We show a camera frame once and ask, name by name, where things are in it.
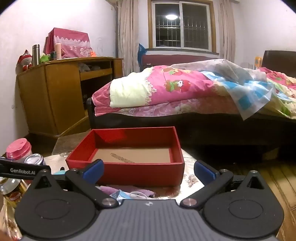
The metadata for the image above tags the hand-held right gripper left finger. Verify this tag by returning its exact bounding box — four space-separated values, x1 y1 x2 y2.
31 159 119 208

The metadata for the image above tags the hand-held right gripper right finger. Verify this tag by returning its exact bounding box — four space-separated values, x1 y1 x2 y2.
180 160 270 208

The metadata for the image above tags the blue face mask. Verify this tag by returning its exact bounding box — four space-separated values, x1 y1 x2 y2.
110 190 133 202

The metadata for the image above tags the red cardboard box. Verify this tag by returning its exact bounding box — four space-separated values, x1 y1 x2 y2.
65 126 185 187

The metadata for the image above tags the white cloth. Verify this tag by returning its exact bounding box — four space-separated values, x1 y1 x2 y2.
129 191 149 200

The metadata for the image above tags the purple towel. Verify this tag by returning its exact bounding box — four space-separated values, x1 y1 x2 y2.
96 185 155 198

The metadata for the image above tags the silver drink can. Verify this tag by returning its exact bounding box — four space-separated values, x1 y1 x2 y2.
24 153 47 166

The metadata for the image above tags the pink lidded plastic jar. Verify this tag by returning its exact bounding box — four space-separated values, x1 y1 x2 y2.
6 138 32 163

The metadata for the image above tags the glass jar with brown label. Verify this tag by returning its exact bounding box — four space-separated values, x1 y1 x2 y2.
0 177 29 208

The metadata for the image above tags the corrugated cardboard strip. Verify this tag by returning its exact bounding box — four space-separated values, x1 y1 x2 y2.
110 152 136 164

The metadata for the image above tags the dark wooden bed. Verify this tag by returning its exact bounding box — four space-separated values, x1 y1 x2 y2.
87 50 296 161

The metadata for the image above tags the wooden desk cabinet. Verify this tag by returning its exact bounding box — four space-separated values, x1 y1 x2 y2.
16 57 124 139

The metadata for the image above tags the pink cartoon printed quilt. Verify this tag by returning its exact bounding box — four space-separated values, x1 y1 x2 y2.
92 65 296 119

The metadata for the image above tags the blue checked thin sheet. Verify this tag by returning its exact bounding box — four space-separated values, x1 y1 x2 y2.
171 58 278 120

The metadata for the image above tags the grey cloth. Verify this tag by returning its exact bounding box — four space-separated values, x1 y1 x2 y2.
79 63 102 72

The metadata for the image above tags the red white plush doll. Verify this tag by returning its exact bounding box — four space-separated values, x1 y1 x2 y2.
16 49 33 75

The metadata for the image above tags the steel thermos flask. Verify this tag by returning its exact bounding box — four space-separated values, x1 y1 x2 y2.
32 44 40 66

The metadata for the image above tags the blue plastic bag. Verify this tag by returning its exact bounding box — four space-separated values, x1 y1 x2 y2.
138 43 147 64

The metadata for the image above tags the pink cloth covered box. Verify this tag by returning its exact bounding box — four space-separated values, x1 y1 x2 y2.
43 28 93 59

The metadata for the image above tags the beige curtain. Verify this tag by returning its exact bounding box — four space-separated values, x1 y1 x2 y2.
118 0 139 77
218 0 237 63

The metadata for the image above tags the wooden framed barred window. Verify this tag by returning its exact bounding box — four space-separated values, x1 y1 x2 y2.
148 0 217 53

